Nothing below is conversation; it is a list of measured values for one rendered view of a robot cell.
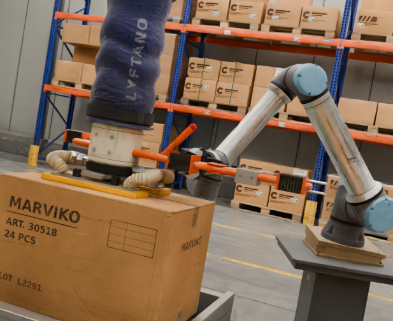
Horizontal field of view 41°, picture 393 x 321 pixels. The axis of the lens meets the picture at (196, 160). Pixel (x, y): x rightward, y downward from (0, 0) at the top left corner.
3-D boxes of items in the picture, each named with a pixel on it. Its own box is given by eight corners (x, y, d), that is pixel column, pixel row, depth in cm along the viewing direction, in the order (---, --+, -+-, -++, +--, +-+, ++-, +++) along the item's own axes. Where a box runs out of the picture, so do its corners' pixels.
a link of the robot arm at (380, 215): (385, 211, 225) (307, 55, 207) (409, 222, 209) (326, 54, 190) (355, 230, 224) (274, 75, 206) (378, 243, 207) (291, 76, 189)
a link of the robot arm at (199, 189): (208, 205, 208) (218, 175, 207) (215, 213, 197) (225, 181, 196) (186, 199, 206) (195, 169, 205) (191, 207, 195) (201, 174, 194)
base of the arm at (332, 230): (319, 230, 245) (325, 209, 244) (360, 241, 242) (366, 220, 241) (321, 239, 227) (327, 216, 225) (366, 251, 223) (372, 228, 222)
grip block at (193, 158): (164, 169, 166) (167, 150, 166) (175, 169, 175) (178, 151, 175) (189, 174, 164) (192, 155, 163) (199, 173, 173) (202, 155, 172)
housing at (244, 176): (233, 182, 161) (235, 167, 160) (239, 181, 167) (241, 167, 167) (255, 186, 158) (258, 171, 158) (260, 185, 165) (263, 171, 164)
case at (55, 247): (-19, 295, 169) (0, 172, 167) (53, 271, 207) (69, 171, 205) (151, 349, 150) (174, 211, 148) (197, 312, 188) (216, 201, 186)
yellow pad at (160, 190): (72, 177, 188) (74, 163, 187) (86, 176, 197) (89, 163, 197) (159, 196, 177) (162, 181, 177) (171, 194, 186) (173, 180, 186)
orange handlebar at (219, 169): (41, 140, 183) (43, 130, 183) (86, 143, 212) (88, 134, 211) (309, 193, 153) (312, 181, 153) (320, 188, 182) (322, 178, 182)
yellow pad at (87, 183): (39, 178, 170) (42, 163, 169) (57, 178, 179) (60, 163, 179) (135, 200, 159) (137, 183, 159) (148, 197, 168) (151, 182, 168)
